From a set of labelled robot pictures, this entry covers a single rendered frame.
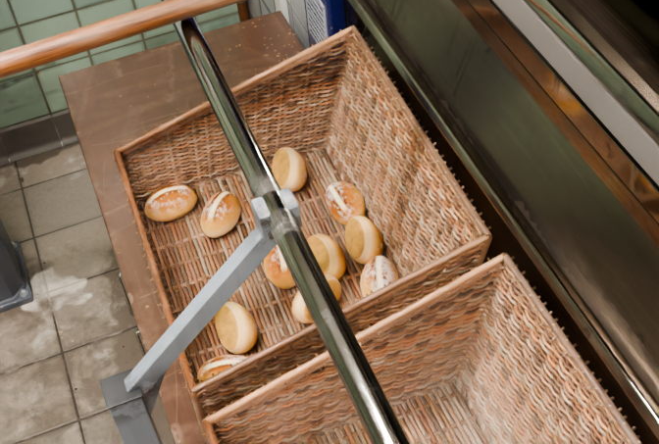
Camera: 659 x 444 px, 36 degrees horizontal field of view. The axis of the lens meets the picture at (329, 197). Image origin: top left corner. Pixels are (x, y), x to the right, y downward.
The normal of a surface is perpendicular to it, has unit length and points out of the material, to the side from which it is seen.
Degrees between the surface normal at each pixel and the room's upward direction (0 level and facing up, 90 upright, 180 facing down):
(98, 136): 0
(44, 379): 0
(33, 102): 90
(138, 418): 90
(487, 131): 70
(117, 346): 0
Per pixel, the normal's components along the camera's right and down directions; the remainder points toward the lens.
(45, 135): 0.36, 0.66
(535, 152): -0.90, 0.06
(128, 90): -0.07, -0.69
